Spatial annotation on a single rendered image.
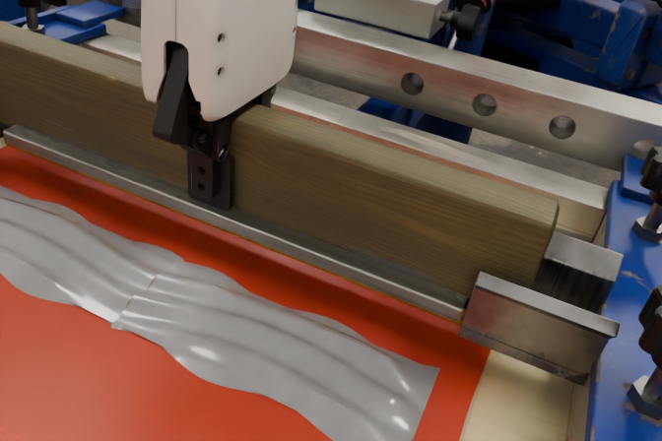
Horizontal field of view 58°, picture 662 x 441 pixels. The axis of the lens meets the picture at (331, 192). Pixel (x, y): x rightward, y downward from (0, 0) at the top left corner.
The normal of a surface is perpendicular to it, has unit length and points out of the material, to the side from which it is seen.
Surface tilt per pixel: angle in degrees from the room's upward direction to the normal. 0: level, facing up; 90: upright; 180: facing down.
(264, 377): 37
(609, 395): 0
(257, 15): 90
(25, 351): 0
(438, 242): 91
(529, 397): 0
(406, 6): 90
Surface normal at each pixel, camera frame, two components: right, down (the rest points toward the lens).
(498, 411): 0.13, -0.83
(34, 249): -0.14, -0.49
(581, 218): -0.41, 0.46
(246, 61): 0.88, 0.38
